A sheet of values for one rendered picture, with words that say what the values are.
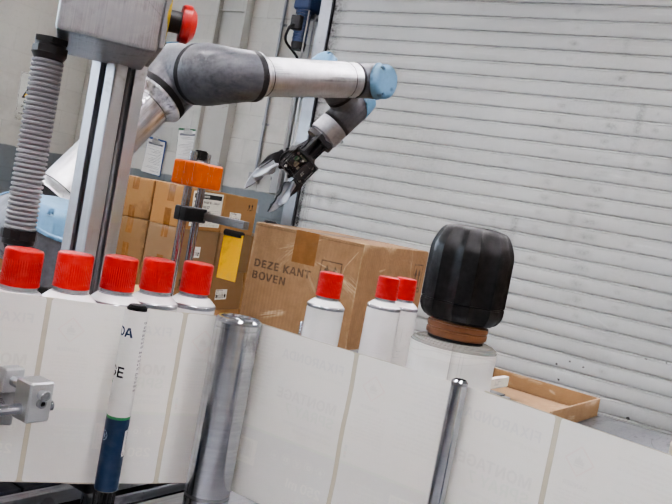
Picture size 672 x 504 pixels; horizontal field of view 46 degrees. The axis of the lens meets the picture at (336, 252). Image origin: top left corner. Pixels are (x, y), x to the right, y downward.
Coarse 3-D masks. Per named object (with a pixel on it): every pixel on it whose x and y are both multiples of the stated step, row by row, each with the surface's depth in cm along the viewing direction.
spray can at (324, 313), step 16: (320, 272) 106; (320, 288) 106; (336, 288) 105; (320, 304) 105; (336, 304) 105; (304, 320) 106; (320, 320) 104; (336, 320) 105; (304, 336) 106; (320, 336) 105; (336, 336) 106
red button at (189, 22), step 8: (184, 8) 78; (192, 8) 78; (176, 16) 78; (184, 16) 78; (192, 16) 78; (176, 24) 78; (184, 24) 78; (192, 24) 78; (176, 32) 79; (184, 32) 78; (192, 32) 78; (184, 40) 79
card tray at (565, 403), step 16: (496, 368) 188; (512, 384) 185; (528, 384) 183; (544, 384) 181; (528, 400) 175; (544, 400) 178; (560, 400) 178; (576, 400) 176; (592, 400) 169; (560, 416) 154; (576, 416) 162; (592, 416) 171
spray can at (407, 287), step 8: (400, 280) 122; (408, 280) 122; (416, 280) 123; (400, 288) 122; (408, 288) 122; (400, 296) 122; (408, 296) 122; (400, 304) 122; (408, 304) 122; (400, 312) 121; (408, 312) 121; (416, 312) 123; (400, 320) 121; (408, 320) 121; (400, 328) 121; (408, 328) 122; (400, 336) 121; (408, 336) 122; (400, 344) 121; (408, 344) 122; (392, 352) 121; (400, 352) 122; (392, 360) 122; (400, 360) 122
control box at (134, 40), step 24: (72, 0) 73; (96, 0) 73; (120, 0) 74; (144, 0) 75; (168, 0) 76; (72, 24) 73; (96, 24) 74; (120, 24) 74; (144, 24) 75; (168, 24) 76; (72, 48) 83; (96, 48) 80; (120, 48) 77; (144, 48) 75
